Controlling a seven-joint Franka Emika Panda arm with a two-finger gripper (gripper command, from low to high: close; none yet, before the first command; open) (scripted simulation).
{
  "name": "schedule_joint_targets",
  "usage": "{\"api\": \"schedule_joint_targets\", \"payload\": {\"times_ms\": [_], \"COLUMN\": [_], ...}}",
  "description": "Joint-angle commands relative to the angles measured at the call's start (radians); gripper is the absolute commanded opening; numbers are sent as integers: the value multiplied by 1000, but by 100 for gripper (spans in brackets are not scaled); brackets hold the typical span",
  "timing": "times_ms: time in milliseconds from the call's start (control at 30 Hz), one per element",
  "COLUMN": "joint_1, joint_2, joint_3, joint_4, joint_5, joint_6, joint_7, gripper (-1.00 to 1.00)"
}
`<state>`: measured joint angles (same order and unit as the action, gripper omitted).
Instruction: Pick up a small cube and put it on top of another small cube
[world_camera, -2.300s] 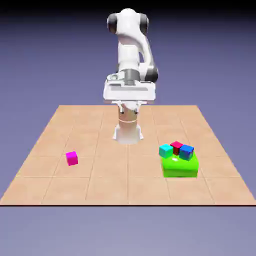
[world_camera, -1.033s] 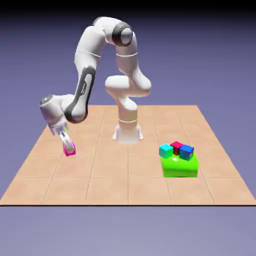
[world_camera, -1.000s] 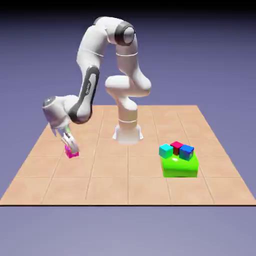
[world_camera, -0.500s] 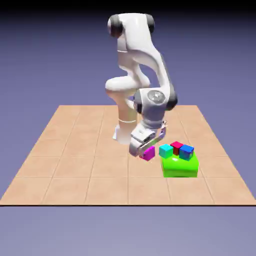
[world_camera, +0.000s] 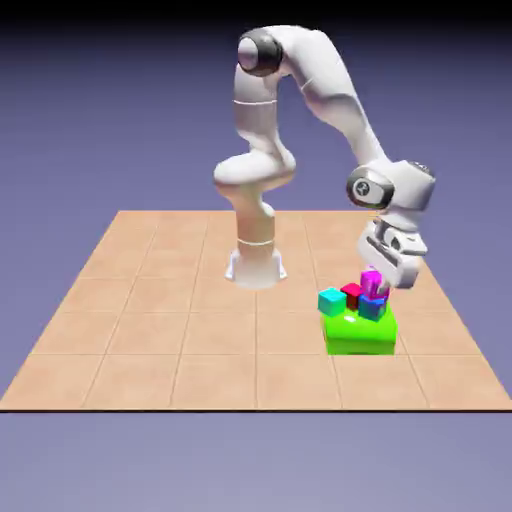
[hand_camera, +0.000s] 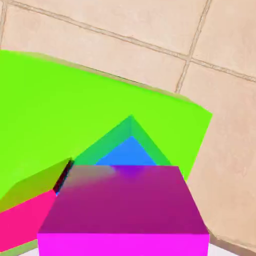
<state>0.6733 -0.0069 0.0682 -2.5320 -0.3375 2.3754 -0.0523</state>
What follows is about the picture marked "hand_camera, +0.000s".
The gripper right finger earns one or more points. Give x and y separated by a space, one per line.
218 251

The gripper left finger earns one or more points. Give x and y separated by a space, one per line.
28 250

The small magenta cube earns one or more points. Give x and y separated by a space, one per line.
124 210

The small pink cube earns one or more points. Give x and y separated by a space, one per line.
24 218

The small blue cube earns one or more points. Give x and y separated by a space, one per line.
128 154

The large green box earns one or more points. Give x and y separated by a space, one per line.
60 108

